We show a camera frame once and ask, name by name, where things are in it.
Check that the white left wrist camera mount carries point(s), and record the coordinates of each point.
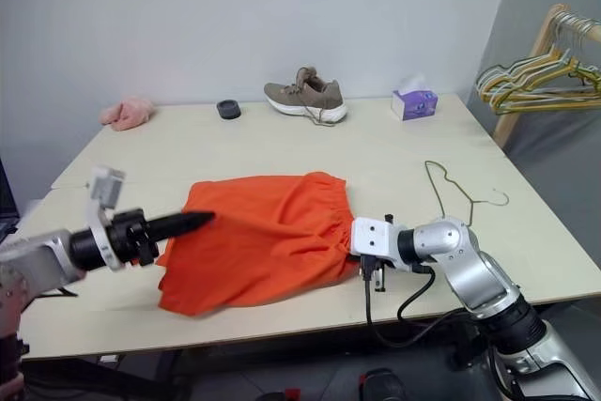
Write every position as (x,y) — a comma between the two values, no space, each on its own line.
(107,187)

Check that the dark screen edge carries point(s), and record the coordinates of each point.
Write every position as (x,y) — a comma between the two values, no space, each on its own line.
(7,204)

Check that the purple tissue box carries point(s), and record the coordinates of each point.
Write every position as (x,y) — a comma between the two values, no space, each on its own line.
(418,105)

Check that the wooden clothes rack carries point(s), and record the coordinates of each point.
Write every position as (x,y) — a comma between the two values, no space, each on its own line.
(540,44)

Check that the orange shorts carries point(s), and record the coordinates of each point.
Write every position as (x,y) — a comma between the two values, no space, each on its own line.
(263,241)

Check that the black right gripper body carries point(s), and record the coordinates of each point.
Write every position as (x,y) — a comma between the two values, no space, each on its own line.
(375,272)

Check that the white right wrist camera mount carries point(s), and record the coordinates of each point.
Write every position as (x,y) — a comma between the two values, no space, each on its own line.
(373,236)

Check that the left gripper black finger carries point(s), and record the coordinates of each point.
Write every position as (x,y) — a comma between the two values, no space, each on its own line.
(174,231)
(185,219)

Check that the pink fluffy cloth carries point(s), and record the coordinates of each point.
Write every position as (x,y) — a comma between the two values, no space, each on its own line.
(127,112)

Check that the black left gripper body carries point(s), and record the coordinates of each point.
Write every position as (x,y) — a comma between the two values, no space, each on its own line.
(131,236)

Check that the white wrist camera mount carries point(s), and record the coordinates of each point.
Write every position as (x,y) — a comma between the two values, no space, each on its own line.
(107,187)
(373,236)

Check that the black round dish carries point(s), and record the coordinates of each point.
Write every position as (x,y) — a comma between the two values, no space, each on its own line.
(229,109)

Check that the taupe sneaker with white sole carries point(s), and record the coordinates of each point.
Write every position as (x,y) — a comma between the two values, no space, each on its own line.
(312,96)

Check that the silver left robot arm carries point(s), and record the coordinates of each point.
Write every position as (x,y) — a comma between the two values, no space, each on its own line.
(33,260)

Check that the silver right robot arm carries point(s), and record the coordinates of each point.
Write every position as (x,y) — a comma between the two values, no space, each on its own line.
(474,260)

